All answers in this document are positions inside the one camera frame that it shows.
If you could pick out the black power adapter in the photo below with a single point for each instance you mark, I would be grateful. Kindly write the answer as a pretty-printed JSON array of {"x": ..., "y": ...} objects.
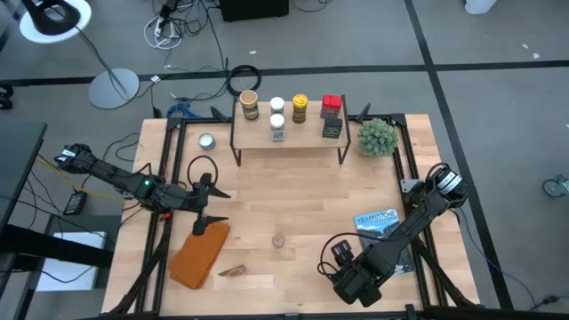
[{"x": 75, "y": 203}]

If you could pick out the Yellowstone book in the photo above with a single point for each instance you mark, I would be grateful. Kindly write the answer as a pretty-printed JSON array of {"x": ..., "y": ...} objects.
[{"x": 378, "y": 222}]

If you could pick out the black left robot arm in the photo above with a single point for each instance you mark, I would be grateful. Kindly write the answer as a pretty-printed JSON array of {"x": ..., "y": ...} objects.
[{"x": 111, "y": 175}]

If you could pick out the black chair wheels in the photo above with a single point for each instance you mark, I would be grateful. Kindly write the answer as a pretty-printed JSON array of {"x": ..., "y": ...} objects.
[{"x": 5, "y": 98}]

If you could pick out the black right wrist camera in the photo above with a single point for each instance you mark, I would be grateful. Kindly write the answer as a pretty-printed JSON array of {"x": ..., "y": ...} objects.
[{"x": 343, "y": 253}]

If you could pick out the small silver candle tin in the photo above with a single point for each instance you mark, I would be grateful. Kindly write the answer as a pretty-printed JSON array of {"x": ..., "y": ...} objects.
[{"x": 207, "y": 141}]

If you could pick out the chili onion can yellow lid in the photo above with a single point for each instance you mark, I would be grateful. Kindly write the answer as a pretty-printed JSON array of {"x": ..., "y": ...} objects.
[{"x": 300, "y": 109}]

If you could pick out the white floor lamp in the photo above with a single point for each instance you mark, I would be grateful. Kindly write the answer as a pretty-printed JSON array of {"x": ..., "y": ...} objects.
[{"x": 111, "y": 89}]

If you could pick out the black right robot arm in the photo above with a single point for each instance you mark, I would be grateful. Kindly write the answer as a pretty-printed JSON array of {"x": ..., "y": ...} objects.
[{"x": 413, "y": 222}]

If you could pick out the black box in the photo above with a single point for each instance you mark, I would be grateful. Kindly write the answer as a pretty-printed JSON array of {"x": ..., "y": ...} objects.
[{"x": 253, "y": 9}]

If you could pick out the grey metal bracket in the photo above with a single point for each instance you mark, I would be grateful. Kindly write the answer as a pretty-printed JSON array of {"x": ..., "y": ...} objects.
[{"x": 409, "y": 185}]

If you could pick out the small saffron jar cork lid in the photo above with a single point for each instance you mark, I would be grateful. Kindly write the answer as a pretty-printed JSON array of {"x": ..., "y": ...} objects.
[{"x": 278, "y": 241}]

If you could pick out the wooden shelf black legs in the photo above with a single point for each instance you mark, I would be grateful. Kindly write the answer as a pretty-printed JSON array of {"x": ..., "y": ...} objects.
[{"x": 302, "y": 138}]

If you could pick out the red patterned spice tin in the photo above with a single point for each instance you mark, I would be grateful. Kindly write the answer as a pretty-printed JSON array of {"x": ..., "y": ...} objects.
[{"x": 331, "y": 104}]

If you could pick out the white container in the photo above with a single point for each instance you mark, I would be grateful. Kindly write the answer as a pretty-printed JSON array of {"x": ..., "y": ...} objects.
[{"x": 480, "y": 5}]

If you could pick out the folded orange cloth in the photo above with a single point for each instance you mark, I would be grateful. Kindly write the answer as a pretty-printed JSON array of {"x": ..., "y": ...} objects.
[{"x": 200, "y": 255}]

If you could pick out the orange taco mix packet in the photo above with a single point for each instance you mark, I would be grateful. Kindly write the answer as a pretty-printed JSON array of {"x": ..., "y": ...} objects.
[{"x": 233, "y": 271}]

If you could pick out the bagel sesame seasoning jar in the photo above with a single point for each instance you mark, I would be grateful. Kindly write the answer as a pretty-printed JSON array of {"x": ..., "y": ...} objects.
[
  {"x": 277, "y": 126},
  {"x": 277, "y": 104}
]

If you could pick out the black metal table frame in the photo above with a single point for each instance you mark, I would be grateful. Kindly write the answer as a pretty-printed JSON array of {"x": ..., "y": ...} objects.
[{"x": 200, "y": 120}]

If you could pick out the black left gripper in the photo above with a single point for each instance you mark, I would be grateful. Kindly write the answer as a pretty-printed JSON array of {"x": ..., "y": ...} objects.
[{"x": 202, "y": 204}]

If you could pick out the dark green spice tin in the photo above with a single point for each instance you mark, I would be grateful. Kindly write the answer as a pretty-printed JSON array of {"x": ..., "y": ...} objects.
[{"x": 332, "y": 127}]

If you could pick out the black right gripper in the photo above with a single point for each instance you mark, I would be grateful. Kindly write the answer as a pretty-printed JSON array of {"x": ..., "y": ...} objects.
[{"x": 358, "y": 286}]

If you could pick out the potted green succulent plant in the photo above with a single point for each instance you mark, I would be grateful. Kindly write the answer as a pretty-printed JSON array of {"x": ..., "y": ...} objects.
[{"x": 378, "y": 138}]

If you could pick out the black desk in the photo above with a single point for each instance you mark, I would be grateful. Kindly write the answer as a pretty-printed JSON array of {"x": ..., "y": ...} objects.
[{"x": 18, "y": 169}]

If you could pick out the grey caster wheel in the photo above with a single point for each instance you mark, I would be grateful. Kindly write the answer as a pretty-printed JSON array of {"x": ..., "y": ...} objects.
[{"x": 555, "y": 186}]

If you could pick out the dark spice jar gold lid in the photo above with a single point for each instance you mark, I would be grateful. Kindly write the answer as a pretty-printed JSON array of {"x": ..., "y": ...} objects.
[{"x": 249, "y": 104}]

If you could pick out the white box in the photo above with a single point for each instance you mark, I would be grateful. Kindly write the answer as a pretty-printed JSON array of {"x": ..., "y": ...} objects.
[{"x": 71, "y": 266}]

